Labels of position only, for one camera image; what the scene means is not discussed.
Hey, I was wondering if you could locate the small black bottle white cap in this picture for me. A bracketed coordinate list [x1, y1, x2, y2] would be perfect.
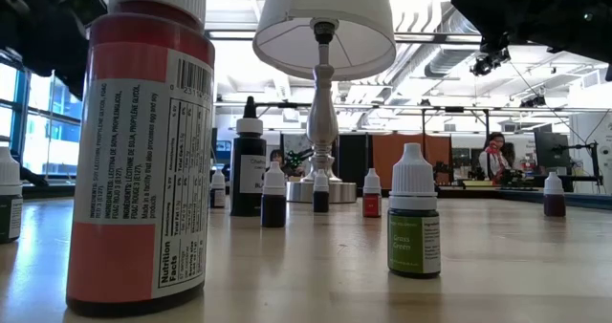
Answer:
[313, 168, 331, 214]

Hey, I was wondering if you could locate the black partition panel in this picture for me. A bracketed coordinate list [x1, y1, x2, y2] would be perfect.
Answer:
[337, 133, 369, 188]

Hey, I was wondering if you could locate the small grass green bottle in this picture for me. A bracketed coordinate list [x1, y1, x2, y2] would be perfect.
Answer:
[387, 142, 442, 280]

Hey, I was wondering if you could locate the small dark bottle white cap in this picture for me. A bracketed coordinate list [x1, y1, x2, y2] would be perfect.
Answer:
[210, 168, 228, 209]

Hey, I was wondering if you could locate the small dark green bottle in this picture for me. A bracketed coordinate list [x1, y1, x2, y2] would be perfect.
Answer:
[0, 145, 24, 245]

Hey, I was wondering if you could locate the black overhead gantry frame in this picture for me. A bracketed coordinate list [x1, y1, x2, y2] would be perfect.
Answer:
[214, 100, 612, 147]

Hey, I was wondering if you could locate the silver ceiling air duct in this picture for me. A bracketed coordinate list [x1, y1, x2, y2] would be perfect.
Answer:
[382, 0, 484, 104]

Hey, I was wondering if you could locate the small red bottle white cap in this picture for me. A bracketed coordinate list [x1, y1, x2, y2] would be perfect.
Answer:
[361, 167, 383, 219]

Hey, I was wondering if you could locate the orange partition panel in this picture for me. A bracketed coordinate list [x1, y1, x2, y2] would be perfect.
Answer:
[425, 135, 453, 185]
[371, 133, 425, 188]

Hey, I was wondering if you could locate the small dark blue bottle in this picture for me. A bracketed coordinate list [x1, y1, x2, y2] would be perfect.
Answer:
[260, 161, 288, 228]

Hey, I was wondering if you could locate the blue window frame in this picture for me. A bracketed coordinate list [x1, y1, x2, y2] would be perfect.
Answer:
[0, 50, 83, 181]

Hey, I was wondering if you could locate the black aluminium table frame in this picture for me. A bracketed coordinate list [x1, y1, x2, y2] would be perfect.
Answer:
[21, 169, 612, 212]

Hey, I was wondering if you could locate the tall black bottle black tip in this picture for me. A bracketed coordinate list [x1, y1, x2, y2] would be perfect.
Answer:
[229, 96, 268, 218]

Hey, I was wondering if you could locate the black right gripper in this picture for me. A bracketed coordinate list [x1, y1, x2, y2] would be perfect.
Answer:
[450, 0, 612, 83]

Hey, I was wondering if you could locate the black background monitor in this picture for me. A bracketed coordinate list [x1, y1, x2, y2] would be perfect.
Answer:
[534, 130, 573, 170]

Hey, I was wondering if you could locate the person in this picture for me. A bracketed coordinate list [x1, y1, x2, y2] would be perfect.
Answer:
[479, 131, 514, 186]
[268, 148, 289, 177]

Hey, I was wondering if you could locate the black background camera stand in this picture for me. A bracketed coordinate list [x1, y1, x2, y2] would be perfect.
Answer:
[552, 140, 602, 193]

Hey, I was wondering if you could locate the black ceiling spotlight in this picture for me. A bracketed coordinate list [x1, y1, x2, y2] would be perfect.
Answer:
[470, 35, 512, 78]

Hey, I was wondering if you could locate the silver table lamp white shade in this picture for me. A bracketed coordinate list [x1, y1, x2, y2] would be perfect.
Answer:
[251, 0, 398, 205]

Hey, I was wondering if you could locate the small maroon bottle white cap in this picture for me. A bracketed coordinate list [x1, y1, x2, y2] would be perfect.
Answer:
[543, 171, 568, 218]

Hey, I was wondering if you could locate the large red bottle white cap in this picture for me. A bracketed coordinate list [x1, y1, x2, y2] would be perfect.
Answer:
[65, 0, 216, 318]

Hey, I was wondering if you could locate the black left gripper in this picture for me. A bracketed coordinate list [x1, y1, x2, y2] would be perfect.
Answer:
[0, 0, 109, 100]

